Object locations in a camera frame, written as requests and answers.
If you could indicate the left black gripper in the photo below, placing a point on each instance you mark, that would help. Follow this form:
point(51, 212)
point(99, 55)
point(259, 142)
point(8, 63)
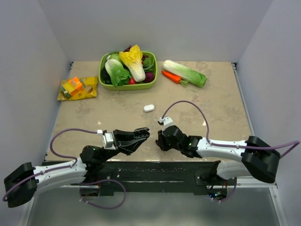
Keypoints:
point(126, 147)

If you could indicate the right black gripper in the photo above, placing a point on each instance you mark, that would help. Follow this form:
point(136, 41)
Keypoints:
point(161, 141)

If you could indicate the black earbud charging case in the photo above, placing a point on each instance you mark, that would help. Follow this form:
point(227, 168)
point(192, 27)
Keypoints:
point(141, 133)

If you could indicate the white earbud charging case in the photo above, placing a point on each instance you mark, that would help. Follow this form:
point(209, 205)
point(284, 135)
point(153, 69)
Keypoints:
point(148, 108)

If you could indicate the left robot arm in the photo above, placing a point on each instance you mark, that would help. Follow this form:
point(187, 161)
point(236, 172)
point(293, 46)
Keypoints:
point(27, 180)

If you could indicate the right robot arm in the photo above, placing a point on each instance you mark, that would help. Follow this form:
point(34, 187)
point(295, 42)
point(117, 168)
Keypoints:
point(252, 157)

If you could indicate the green plastic basket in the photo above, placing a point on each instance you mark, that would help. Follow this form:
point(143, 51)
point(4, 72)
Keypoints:
point(139, 86)

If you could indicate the orange toy carrot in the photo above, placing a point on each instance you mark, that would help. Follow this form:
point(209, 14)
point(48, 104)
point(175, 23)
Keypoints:
point(174, 78)

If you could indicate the yellow snack bag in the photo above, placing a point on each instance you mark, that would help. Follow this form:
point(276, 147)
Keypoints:
point(89, 92)

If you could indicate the napa cabbage on table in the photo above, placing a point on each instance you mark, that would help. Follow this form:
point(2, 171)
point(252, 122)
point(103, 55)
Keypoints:
point(194, 77)

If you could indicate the purple onion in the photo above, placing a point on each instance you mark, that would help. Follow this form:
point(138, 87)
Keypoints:
point(149, 77)

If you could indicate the green lettuce in basket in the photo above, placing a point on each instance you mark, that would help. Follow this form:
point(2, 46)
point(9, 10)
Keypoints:
point(118, 74)

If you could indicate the orange juice box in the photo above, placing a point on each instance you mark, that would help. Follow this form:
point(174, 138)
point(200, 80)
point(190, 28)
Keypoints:
point(72, 87)

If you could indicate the dark green leafy vegetable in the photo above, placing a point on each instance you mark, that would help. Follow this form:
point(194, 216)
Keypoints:
point(148, 64)

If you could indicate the yellow napa cabbage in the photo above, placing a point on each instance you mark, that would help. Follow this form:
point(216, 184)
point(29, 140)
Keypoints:
point(133, 61)

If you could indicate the round green cabbage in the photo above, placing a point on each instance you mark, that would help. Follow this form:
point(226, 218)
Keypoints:
point(115, 56)

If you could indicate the dark red grapes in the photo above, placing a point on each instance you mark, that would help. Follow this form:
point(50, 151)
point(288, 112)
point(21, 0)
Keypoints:
point(128, 49)

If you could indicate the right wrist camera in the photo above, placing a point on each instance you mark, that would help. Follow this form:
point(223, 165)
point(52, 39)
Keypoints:
point(165, 122)

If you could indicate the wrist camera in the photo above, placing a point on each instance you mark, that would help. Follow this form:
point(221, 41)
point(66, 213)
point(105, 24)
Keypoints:
point(107, 138)
point(165, 122)

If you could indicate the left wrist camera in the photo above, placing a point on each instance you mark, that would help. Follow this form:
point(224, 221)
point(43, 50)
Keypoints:
point(107, 138)

